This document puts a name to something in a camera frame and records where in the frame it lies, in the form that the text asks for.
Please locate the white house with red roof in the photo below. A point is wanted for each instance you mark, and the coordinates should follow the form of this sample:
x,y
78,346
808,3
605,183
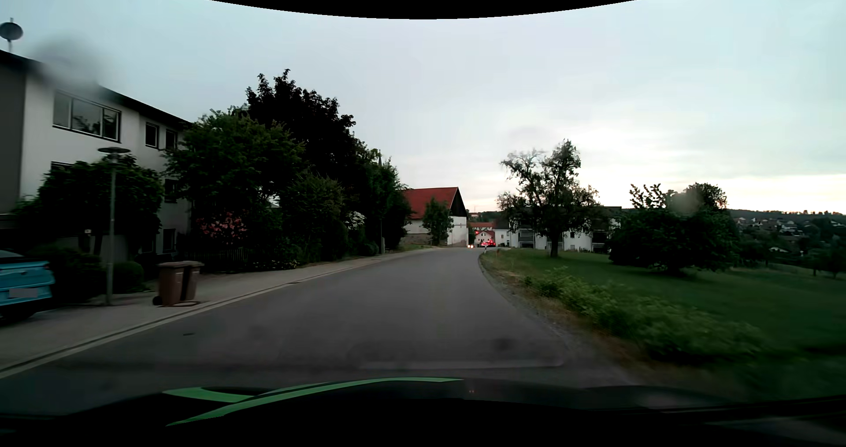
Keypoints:
x,y
436,209

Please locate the small green tree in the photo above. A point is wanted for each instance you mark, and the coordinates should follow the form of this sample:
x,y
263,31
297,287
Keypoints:
x,y
437,221

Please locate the small house with red roof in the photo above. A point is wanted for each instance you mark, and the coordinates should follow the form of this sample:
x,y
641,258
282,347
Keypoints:
x,y
482,230

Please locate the red vehicle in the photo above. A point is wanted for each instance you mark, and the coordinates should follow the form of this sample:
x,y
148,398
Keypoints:
x,y
487,242

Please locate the grey asphalt road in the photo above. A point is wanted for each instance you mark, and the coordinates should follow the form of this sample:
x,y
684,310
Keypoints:
x,y
396,308

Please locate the tall bare-topped tree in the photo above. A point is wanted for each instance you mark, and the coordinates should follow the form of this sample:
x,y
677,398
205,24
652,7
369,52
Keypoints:
x,y
548,196

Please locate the group of dark green trees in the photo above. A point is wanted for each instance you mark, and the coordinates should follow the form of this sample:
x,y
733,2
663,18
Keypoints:
x,y
291,176

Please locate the white low building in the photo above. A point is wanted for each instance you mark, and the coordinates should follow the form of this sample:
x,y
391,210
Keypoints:
x,y
575,239

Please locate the car's own bonnet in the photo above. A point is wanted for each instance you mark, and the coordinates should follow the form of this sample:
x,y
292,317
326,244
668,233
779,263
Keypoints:
x,y
423,410

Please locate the dark metal fence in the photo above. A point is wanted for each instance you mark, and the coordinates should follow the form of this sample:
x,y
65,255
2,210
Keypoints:
x,y
221,259

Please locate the brown wheelie bin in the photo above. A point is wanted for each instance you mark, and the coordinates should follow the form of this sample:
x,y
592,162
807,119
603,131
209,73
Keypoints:
x,y
192,280
170,283

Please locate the broad dark green tree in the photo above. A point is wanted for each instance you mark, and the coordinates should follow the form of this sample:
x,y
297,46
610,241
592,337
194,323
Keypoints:
x,y
674,232

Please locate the grass field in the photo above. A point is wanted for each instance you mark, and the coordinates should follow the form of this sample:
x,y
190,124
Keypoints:
x,y
727,301

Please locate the grey pavement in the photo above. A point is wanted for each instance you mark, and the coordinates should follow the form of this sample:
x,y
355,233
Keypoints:
x,y
99,321

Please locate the dark round bush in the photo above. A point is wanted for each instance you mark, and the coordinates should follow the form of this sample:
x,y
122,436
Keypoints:
x,y
79,202

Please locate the distant village houses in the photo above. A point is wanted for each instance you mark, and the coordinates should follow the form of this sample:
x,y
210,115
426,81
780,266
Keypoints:
x,y
790,225

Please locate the white two-storey house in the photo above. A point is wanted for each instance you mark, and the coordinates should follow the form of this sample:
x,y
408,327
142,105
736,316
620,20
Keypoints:
x,y
46,143

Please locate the blue car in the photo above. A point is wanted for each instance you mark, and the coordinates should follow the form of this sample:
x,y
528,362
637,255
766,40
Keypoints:
x,y
23,288

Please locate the grey lamp post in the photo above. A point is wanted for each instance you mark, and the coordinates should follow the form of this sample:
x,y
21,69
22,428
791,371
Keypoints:
x,y
111,222

